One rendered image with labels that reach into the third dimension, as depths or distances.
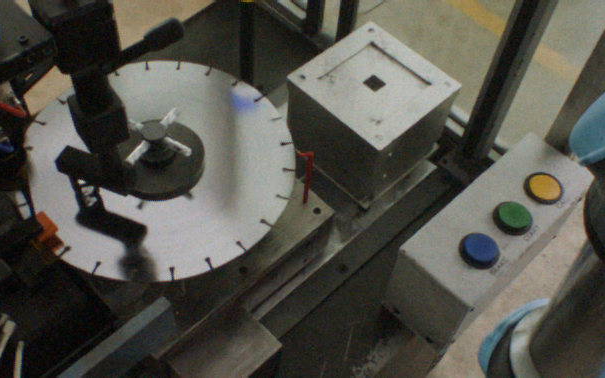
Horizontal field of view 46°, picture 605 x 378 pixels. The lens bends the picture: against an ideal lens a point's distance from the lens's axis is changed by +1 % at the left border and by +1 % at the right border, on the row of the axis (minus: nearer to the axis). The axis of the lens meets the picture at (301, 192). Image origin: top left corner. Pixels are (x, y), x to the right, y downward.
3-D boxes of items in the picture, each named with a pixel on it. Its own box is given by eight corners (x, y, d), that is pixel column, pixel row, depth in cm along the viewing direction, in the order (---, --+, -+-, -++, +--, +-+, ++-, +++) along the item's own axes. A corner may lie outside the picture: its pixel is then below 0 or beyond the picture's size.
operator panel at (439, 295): (498, 192, 112) (530, 130, 99) (557, 236, 107) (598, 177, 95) (379, 302, 99) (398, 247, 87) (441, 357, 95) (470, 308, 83)
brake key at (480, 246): (473, 235, 90) (478, 226, 88) (499, 255, 88) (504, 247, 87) (454, 254, 88) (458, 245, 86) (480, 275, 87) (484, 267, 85)
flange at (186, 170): (124, 118, 89) (121, 105, 87) (213, 130, 89) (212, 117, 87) (99, 190, 83) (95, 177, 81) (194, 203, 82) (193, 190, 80)
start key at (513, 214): (506, 204, 93) (511, 195, 91) (532, 223, 91) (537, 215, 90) (488, 221, 91) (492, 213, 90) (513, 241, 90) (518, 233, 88)
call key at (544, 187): (535, 178, 97) (540, 169, 95) (560, 196, 95) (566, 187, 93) (518, 194, 95) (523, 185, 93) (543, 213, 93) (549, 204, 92)
